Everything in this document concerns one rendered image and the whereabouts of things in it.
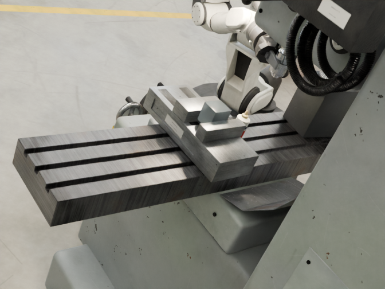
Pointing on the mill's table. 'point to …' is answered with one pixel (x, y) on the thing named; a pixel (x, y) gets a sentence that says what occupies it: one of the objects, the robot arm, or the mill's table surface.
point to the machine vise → (203, 136)
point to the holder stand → (318, 111)
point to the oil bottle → (244, 120)
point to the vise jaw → (191, 108)
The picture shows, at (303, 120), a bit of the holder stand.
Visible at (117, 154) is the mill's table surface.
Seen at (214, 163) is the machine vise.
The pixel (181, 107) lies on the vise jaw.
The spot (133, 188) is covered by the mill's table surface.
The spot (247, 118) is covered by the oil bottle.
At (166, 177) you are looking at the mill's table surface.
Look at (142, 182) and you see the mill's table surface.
